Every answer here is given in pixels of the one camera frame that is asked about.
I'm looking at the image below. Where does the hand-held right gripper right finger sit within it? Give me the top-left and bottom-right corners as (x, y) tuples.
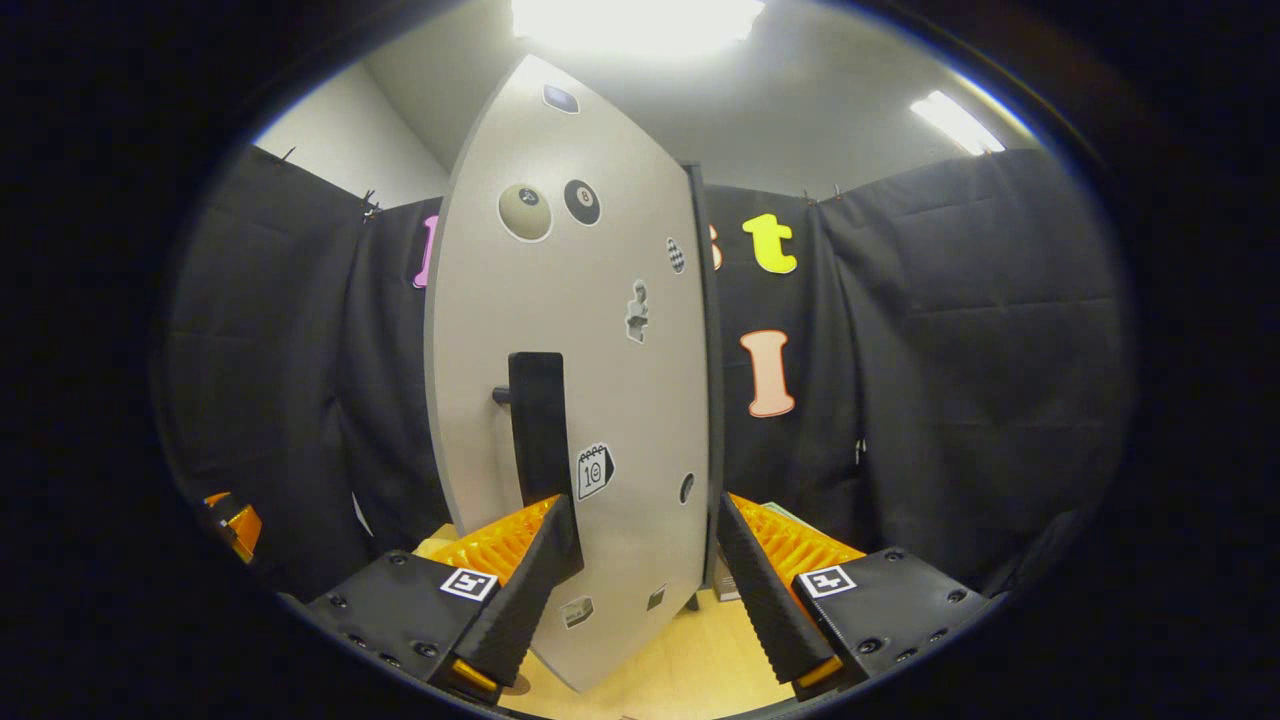
(714, 490), (999, 703)

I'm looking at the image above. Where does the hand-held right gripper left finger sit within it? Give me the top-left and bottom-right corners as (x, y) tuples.
(303, 493), (586, 703)

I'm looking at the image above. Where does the grey cabinet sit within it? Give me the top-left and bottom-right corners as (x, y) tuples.
(684, 163), (728, 613)

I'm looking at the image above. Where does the grey cabinet door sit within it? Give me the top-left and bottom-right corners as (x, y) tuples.
(424, 54), (714, 694)

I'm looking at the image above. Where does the black backdrop cloth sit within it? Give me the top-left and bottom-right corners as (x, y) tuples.
(155, 145), (1136, 603)

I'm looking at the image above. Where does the narrow ceiling light strip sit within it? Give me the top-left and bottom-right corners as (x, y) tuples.
(910, 90), (1006, 156)

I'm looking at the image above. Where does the large ceiling light panel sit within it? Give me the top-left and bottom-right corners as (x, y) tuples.
(510, 0), (766, 57)

